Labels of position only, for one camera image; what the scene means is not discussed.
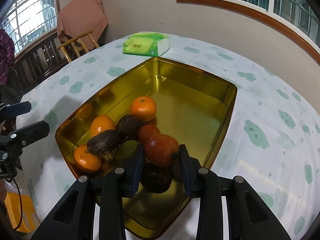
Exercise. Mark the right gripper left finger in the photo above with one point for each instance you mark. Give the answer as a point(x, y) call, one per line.
point(136, 169)

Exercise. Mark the dark passion fruit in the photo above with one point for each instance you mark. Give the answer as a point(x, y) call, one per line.
point(128, 126)
point(155, 179)

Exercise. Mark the green tissue pack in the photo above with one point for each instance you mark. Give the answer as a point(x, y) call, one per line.
point(146, 44)

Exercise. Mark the green tomato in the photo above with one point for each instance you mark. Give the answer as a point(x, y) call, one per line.
point(125, 150)

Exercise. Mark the cloud pattern tablecloth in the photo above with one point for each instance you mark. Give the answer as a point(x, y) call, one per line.
point(234, 116)

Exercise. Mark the dark wrinkled fruit far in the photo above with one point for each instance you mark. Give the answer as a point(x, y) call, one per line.
point(106, 141)

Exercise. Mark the small red tomato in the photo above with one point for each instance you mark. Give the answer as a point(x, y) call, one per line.
point(146, 132)

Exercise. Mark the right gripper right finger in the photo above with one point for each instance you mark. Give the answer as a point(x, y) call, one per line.
point(188, 173)

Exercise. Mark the wooden framed window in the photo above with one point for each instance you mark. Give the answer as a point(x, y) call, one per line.
point(297, 20)

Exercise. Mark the dark passion fruit right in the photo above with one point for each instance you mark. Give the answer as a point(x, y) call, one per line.
point(155, 179)

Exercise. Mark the wooden chair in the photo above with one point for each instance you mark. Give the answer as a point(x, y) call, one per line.
point(77, 44)

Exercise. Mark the dark wooden bench left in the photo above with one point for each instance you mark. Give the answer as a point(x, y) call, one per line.
point(37, 62)

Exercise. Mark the dark passion fruit centre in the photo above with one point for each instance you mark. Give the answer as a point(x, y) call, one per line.
point(128, 126)

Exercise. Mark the person's left hand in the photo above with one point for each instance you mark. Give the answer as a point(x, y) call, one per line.
point(3, 191)

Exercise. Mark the orange mandarin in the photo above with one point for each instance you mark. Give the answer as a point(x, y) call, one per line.
point(85, 161)
point(101, 124)
point(144, 108)

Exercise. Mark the red toffee tin box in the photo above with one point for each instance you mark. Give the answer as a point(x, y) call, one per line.
point(194, 106)

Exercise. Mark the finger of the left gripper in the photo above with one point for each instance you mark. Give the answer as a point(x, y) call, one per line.
point(14, 110)
point(26, 135)

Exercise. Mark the side window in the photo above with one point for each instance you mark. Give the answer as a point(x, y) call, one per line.
point(27, 20)

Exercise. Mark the yellow plastic stool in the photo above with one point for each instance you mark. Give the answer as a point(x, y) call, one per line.
point(21, 207)

